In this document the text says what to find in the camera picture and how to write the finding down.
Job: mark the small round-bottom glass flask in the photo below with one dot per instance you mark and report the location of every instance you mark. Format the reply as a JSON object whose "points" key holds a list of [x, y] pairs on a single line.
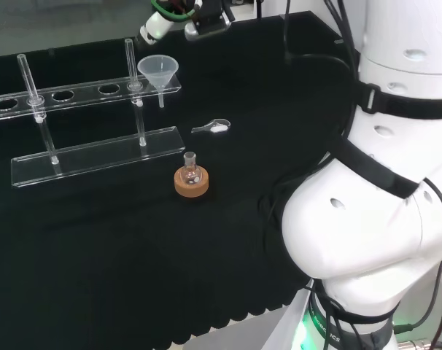
{"points": [[190, 175]]}

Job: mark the clear glass weighing funnel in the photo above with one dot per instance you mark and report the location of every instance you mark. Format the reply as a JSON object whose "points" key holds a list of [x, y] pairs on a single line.
{"points": [[219, 127]]}

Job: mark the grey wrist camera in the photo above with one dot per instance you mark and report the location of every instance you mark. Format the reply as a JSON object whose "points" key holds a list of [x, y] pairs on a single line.
{"points": [[206, 22]]}

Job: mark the clear acrylic funnel stand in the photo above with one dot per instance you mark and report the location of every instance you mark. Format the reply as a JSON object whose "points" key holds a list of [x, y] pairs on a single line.
{"points": [[97, 160]]}

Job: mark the translucent plastic funnel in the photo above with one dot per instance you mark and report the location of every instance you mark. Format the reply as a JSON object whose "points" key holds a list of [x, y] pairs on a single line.
{"points": [[157, 71]]}

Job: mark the black cloth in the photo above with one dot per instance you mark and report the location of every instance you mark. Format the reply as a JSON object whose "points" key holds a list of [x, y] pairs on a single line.
{"points": [[133, 255]]}

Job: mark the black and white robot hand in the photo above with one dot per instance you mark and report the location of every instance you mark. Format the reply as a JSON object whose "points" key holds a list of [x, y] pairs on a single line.
{"points": [[156, 27]]}

